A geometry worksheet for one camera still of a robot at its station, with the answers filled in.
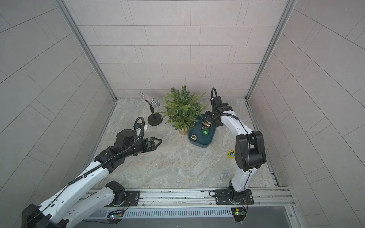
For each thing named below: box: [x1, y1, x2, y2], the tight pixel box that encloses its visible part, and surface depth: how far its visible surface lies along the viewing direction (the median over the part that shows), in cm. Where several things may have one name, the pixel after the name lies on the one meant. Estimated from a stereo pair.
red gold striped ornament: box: [201, 121, 212, 129], surface depth 98 cm
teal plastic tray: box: [187, 114, 217, 149], surface depth 94 cm
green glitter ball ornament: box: [201, 128, 210, 137], surface depth 95 cm
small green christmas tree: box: [155, 84, 207, 136], surface depth 78 cm
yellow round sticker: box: [227, 150, 236, 160], surface depth 87 cm
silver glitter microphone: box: [138, 90, 161, 109], surface depth 85 cm
